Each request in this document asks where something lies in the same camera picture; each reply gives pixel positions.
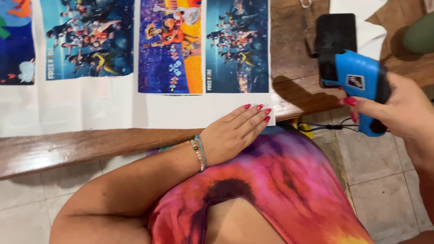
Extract person's left hand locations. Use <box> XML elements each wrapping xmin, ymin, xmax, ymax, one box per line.
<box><xmin>199</xmin><ymin>103</ymin><xmax>272</xmax><ymax>167</ymax></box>

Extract person's right hand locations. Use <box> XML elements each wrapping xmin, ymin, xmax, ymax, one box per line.
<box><xmin>338</xmin><ymin>72</ymin><xmax>434</xmax><ymax>143</ymax></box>

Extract blue and black glue gun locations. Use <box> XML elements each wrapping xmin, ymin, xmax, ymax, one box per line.
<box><xmin>318</xmin><ymin>49</ymin><xmax>393</xmax><ymax>138</ymax></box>

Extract yellow object under table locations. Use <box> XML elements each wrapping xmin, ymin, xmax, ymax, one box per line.
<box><xmin>292</xmin><ymin>118</ymin><xmax>314</xmax><ymax>140</ymax></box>

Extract green rounded object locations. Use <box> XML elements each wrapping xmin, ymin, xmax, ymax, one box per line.
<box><xmin>403</xmin><ymin>12</ymin><xmax>434</xmax><ymax>55</ymax></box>

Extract white paper piece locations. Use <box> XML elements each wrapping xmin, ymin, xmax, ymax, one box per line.
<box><xmin>356</xmin><ymin>20</ymin><xmax>388</xmax><ymax>61</ymax></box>
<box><xmin>329</xmin><ymin>0</ymin><xmax>389</xmax><ymax>21</ymax></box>

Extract tie-dye dress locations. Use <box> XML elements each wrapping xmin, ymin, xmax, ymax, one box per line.
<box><xmin>146</xmin><ymin>125</ymin><xmax>374</xmax><ymax>244</ymax></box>

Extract black phone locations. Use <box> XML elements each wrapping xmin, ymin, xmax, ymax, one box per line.
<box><xmin>315</xmin><ymin>13</ymin><xmax>357</xmax><ymax>59</ymax></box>

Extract white sheet with printed pictures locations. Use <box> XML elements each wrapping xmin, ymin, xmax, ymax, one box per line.
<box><xmin>0</xmin><ymin>0</ymin><xmax>276</xmax><ymax>138</ymax></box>

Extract blue cord bracelet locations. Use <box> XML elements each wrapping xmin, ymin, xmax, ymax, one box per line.
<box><xmin>194</xmin><ymin>135</ymin><xmax>208</xmax><ymax>167</ymax></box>

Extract pale bead bracelet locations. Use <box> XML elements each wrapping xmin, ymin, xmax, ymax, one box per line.
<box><xmin>189</xmin><ymin>138</ymin><xmax>206</xmax><ymax>173</ymax></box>

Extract black power cable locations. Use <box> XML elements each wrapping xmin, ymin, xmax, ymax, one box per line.
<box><xmin>298</xmin><ymin>117</ymin><xmax>361</xmax><ymax>133</ymax></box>

